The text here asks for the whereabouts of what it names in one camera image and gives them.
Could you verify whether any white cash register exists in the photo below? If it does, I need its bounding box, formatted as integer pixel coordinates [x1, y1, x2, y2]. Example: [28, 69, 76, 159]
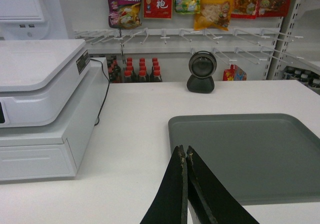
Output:
[0, 39, 109, 182]

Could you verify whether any purple fish seasoning packet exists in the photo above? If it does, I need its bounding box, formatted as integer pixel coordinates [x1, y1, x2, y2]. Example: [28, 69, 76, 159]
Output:
[107, 0, 142, 30]

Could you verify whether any black power cable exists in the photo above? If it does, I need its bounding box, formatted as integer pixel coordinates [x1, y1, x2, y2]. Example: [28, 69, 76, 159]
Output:
[89, 57, 111, 126]

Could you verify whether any black barcode scanner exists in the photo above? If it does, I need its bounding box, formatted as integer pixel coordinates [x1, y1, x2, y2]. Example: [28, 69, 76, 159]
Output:
[186, 50, 217, 94]

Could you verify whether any white POS monitor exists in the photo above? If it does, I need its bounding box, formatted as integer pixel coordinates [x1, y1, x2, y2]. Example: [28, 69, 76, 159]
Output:
[0, 0, 74, 41]

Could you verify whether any grey-silver rectangular tray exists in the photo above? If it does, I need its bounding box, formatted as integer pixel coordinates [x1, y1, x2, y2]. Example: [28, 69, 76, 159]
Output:
[168, 113, 320, 205]

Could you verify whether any red hotpot seasoning packet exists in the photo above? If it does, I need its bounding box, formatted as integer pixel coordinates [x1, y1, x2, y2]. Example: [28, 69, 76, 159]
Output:
[143, 0, 173, 19]

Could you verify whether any red dried vegetable packet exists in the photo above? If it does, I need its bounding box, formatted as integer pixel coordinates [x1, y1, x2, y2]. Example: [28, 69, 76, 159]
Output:
[231, 0, 258, 19]

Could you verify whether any white peg hook rail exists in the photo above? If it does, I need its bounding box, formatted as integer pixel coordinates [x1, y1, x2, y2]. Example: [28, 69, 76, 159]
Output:
[73, 27, 304, 45]

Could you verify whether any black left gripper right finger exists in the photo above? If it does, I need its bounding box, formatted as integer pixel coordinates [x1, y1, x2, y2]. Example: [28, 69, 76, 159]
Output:
[186, 146, 258, 224]

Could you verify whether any red snack bag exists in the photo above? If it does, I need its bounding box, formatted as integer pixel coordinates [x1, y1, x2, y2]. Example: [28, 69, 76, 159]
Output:
[222, 64, 247, 81]

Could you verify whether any red chili packet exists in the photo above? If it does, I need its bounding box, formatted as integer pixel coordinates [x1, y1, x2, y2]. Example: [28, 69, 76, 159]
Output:
[256, 0, 291, 18]

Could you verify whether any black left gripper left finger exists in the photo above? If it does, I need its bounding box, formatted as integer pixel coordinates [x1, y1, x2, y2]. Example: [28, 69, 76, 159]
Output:
[141, 145, 188, 224]

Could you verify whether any yellow white fungus packet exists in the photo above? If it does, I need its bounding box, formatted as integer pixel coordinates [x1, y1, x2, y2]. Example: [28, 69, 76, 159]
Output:
[193, 0, 234, 31]

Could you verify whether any soy sauce bottle red cap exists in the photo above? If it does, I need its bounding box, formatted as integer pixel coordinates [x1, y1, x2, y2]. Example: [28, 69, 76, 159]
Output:
[137, 58, 150, 83]

